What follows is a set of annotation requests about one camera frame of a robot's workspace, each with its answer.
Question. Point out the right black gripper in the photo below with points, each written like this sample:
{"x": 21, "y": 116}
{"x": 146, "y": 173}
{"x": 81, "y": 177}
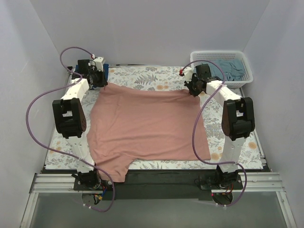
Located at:
{"x": 194, "y": 86}

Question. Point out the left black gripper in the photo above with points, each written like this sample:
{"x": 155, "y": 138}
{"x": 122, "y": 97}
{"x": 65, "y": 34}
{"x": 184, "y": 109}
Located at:
{"x": 99, "y": 80}

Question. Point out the pink t shirt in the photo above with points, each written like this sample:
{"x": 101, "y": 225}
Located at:
{"x": 129, "y": 124}

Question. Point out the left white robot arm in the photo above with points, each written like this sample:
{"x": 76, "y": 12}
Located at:
{"x": 70, "y": 119}

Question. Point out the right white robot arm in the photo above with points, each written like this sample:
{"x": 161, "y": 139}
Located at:
{"x": 238, "y": 122}

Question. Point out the folded navy printed t shirt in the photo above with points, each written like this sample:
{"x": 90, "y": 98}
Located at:
{"x": 106, "y": 71}

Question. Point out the white plastic laundry basket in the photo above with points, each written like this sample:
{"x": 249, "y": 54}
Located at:
{"x": 214, "y": 55}

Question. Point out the blue grey t shirt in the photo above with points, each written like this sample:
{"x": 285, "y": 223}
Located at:
{"x": 233, "y": 69}

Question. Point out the floral patterned table cloth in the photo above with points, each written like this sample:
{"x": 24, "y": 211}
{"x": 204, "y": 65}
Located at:
{"x": 166, "y": 78}

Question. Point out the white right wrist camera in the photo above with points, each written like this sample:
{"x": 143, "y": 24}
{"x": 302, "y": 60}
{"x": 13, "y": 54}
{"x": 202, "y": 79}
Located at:
{"x": 186, "y": 73}

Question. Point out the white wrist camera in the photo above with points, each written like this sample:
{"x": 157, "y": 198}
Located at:
{"x": 186, "y": 73}
{"x": 97, "y": 62}

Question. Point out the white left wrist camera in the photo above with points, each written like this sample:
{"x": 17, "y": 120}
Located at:
{"x": 97, "y": 62}

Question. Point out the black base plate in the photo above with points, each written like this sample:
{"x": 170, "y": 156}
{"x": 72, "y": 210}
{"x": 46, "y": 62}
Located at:
{"x": 163, "y": 184}

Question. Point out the aluminium frame rail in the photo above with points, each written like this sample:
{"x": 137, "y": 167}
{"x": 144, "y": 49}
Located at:
{"x": 65, "y": 183}

